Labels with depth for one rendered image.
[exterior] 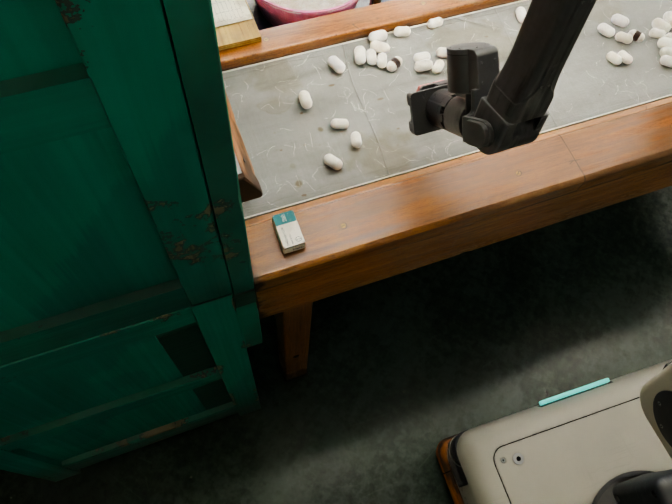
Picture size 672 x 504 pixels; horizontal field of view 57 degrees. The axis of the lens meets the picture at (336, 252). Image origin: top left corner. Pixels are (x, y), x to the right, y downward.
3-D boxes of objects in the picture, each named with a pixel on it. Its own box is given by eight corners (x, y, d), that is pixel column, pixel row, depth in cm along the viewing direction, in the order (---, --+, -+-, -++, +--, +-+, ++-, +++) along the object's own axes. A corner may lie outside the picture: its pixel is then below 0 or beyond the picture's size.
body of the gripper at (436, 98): (404, 92, 93) (426, 100, 86) (465, 76, 95) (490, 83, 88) (409, 133, 95) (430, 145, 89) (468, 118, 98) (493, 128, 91)
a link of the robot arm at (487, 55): (486, 151, 78) (537, 136, 81) (485, 57, 73) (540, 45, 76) (430, 134, 88) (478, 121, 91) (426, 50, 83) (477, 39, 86)
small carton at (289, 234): (305, 247, 95) (305, 242, 93) (283, 254, 95) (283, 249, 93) (292, 215, 98) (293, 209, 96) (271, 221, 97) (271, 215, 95)
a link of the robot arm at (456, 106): (463, 147, 84) (500, 139, 85) (461, 96, 81) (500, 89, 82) (440, 136, 90) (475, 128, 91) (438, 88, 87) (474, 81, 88)
